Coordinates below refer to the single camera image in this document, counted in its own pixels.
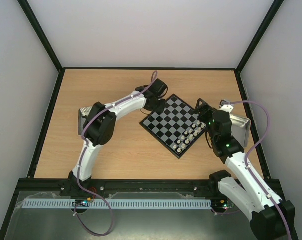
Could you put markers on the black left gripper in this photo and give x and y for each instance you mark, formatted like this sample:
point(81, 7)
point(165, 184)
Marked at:
point(161, 109)

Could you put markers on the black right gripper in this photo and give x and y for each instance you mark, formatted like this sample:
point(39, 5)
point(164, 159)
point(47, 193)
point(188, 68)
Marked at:
point(202, 110)

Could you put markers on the black white chess board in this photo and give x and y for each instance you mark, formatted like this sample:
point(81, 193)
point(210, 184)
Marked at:
point(168, 127)

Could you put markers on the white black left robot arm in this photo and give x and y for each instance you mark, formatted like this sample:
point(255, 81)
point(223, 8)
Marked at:
point(99, 126)

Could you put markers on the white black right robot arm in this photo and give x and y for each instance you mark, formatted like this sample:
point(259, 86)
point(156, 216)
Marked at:
point(270, 216)

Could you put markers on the metal tray of white pieces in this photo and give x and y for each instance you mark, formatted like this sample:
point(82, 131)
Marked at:
point(240, 129)

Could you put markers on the grey tray of black pieces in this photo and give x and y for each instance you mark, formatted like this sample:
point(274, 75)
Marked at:
point(83, 114)

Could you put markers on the black enclosure frame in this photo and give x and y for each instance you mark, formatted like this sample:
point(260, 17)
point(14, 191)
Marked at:
point(33, 21)

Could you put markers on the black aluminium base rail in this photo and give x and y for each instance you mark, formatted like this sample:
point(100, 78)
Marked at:
point(106, 187)

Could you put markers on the light blue slotted cable duct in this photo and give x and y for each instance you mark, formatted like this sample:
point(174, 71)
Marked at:
point(119, 204)

